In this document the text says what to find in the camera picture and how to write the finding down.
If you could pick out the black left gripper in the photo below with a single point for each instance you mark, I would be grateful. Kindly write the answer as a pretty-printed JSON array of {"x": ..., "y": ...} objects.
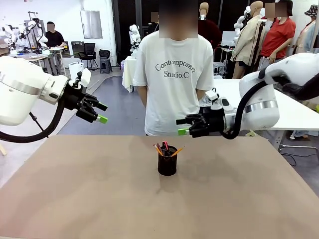
[{"x": 77, "y": 102}]

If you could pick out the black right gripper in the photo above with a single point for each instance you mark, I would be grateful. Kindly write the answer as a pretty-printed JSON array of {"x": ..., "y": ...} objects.
[{"x": 209, "y": 123}]

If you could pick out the long yellow pencil pink eraser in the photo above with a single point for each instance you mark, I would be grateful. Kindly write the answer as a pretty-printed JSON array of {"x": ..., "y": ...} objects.
[{"x": 178, "y": 151}]

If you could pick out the black marker with red cap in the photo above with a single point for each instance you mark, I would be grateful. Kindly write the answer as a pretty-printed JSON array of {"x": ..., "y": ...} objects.
[{"x": 164, "y": 145}]

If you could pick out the slim pen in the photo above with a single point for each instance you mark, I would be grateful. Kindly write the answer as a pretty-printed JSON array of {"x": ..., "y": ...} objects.
[{"x": 159, "y": 147}]

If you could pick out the orange pencil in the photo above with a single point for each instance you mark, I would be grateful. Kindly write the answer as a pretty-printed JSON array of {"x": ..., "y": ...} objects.
[{"x": 158, "y": 150}]

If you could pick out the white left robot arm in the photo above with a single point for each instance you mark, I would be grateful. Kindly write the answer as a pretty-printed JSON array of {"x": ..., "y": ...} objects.
[{"x": 15, "y": 94}]

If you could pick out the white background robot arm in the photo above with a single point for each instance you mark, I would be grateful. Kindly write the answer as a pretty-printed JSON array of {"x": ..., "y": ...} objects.
[
  {"x": 240, "y": 22},
  {"x": 135, "y": 37}
]

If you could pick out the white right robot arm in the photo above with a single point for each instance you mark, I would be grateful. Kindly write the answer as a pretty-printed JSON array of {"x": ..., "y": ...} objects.
[{"x": 261, "y": 99}]

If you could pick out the black mesh pen holder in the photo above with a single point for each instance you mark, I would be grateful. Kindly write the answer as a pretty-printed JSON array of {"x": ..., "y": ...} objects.
[{"x": 167, "y": 163}]

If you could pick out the person in white T-shirt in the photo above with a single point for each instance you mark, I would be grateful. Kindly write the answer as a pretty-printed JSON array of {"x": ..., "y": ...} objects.
[{"x": 174, "y": 87}]

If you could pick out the table with white cloth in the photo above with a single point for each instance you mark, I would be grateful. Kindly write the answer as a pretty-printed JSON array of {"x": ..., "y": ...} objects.
[{"x": 128, "y": 72}]

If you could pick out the black plastic stool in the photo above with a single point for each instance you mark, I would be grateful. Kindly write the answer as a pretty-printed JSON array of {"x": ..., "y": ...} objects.
[{"x": 105, "y": 62}]

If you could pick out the white air purifier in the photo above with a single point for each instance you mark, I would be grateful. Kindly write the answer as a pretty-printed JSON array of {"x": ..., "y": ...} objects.
[{"x": 74, "y": 68}]

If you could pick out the black office chair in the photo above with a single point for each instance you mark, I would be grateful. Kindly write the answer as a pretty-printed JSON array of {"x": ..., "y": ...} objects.
[{"x": 87, "y": 53}]

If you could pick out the black tripod leg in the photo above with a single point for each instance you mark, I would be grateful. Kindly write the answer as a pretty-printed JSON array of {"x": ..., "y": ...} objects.
[{"x": 38, "y": 124}]

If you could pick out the dark leaning board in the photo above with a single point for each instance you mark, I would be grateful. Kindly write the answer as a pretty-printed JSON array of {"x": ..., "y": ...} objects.
[{"x": 76, "y": 49}]

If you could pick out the seated person in black T-shirt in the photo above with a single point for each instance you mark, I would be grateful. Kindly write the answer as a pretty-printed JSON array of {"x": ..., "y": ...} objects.
[{"x": 54, "y": 38}]

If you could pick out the mannequin in dark red top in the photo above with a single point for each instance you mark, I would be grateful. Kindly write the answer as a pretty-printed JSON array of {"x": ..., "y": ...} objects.
[{"x": 210, "y": 30}]

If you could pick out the mannequin in beige coat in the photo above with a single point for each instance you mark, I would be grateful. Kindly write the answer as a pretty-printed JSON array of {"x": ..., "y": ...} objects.
[{"x": 249, "y": 47}]

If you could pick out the standing person in dark clothes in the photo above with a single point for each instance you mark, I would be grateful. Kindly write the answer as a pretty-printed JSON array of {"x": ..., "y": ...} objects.
[{"x": 154, "y": 22}]

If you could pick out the white background robot on stand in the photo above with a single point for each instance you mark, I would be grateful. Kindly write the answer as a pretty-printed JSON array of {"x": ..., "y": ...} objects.
[{"x": 32, "y": 27}]

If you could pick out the white desk with metal legs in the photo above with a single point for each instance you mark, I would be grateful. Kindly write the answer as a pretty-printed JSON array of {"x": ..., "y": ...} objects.
[{"x": 299, "y": 117}]

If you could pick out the person in red shirt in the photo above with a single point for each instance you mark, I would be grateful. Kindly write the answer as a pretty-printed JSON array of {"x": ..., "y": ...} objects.
[{"x": 279, "y": 35}]

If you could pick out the figure with patterned bucket hat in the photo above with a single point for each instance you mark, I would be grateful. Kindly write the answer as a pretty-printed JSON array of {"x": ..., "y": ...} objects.
[{"x": 309, "y": 30}]

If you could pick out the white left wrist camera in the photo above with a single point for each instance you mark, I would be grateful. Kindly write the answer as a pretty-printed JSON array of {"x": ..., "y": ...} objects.
[{"x": 85, "y": 76}]

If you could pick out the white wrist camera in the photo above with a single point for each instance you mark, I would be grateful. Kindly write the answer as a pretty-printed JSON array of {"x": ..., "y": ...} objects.
[
  {"x": 85, "y": 76},
  {"x": 213, "y": 95}
]

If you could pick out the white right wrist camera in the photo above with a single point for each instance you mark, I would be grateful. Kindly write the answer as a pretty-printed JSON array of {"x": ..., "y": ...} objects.
[{"x": 213, "y": 95}]

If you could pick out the metal wall panel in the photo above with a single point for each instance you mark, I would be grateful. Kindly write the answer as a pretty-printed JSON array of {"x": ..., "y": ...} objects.
[{"x": 91, "y": 24}]

